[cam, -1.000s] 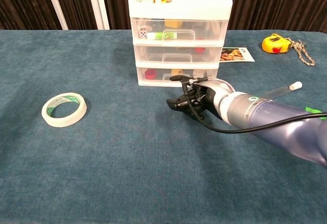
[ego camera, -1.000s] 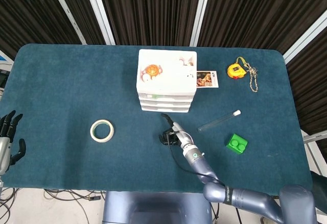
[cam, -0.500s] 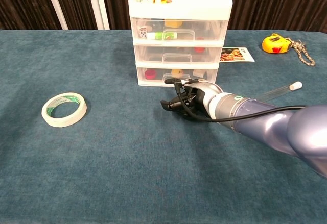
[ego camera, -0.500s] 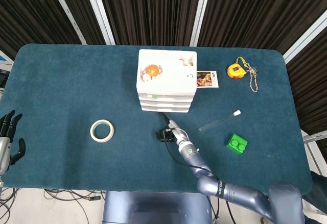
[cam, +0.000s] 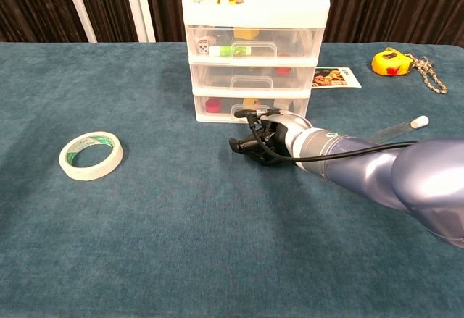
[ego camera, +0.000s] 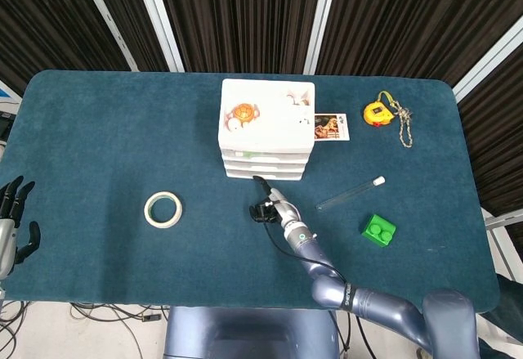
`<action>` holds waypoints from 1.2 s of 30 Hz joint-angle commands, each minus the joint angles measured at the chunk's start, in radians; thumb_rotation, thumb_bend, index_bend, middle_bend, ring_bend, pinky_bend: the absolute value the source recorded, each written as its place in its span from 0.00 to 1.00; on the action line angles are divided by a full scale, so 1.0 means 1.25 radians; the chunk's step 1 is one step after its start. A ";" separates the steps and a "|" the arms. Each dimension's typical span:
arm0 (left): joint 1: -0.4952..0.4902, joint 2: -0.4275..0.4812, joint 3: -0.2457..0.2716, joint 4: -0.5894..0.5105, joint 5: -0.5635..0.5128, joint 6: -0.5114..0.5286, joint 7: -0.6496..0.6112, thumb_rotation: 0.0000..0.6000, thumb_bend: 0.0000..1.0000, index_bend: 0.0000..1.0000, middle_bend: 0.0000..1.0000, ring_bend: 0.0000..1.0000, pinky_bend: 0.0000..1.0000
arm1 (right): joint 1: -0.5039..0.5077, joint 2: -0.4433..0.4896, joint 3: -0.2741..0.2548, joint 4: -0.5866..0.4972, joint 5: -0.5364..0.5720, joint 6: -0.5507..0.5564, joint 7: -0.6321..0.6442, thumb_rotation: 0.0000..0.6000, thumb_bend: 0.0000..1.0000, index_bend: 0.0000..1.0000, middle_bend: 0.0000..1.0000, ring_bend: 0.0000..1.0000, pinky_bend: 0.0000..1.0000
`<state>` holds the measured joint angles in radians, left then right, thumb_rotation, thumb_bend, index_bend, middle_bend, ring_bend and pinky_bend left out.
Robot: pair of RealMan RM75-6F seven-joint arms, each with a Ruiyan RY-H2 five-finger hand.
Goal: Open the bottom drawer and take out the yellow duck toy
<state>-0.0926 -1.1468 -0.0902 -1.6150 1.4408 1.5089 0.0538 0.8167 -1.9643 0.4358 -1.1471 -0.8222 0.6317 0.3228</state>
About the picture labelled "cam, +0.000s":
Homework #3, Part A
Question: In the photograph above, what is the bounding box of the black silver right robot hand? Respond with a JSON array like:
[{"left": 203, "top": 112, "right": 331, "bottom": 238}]
[{"left": 228, "top": 110, "right": 315, "bottom": 167}]

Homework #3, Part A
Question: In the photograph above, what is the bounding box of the clear drawer with red cap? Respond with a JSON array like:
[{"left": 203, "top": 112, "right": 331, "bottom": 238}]
[{"left": 194, "top": 94, "right": 311, "bottom": 122}]

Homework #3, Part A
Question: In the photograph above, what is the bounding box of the clear drawer with die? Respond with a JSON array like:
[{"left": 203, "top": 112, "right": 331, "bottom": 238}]
[{"left": 185, "top": 25, "right": 325, "bottom": 60}]

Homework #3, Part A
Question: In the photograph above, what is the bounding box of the white plastic drawer cabinet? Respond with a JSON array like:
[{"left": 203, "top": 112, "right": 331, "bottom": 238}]
[{"left": 181, "top": 0, "right": 331, "bottom": 124}]

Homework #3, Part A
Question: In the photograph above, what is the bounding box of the printed photo card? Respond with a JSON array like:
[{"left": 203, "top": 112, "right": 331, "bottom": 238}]
[{"left": 310, "top": 66, "right": 363, "bottom": 90}]

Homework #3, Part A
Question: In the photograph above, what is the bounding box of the red round cap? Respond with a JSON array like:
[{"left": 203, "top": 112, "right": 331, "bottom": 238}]
[{"left": 204, "top": 97, "right": 223, "bottom": 113}]

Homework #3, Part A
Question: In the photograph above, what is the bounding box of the green white glue stick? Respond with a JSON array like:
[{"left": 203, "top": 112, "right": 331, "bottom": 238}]
[{"left": 209, "top": 45, "right": 252, "bottom": 57}]

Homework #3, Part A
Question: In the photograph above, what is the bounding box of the yellow block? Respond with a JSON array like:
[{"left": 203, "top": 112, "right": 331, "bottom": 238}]
[{"left": 233, "top": 28, "right": 259, "bottom": 41}]

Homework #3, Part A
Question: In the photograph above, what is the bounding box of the clear test tube white cap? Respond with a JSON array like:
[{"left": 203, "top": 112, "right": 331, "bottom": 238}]
[{"left": 365, "top": 115, "right": 430, "bottom": 143}]

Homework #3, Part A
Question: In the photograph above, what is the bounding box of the yellow tape measure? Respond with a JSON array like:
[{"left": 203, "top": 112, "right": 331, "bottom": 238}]
[{"left": 370, "top": 46, "right": 414, "bottom": 77}]

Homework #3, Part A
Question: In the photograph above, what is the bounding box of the teal table cloth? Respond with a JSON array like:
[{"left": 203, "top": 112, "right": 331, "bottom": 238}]
[{"left": 0, "top": 41, "right": 464, "bottom": 318}]

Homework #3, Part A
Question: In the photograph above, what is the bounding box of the beige masking tape roll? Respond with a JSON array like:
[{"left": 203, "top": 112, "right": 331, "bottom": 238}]
[{"left": 59, "top": 130, "right": 124, "bottom": 182}]

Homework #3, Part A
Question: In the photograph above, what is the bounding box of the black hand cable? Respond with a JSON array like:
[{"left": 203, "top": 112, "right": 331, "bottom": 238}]
[{"left": 233, "top": 109, "right": 418, "bottom": 162}]

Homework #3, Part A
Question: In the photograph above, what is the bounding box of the beige braided rope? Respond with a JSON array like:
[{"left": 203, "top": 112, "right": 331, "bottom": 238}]
[{"left": 411, "top": 55, "right": 449, "bottom": 95}]

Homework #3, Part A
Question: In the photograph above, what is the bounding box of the white wall strip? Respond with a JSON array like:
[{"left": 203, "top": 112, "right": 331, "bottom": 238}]
[
  {"left": 121, "top": 0, "right": 157, "bottom": 43},
  {"left": 60, "top": 0, "right": 98, "bottom": 43}
]

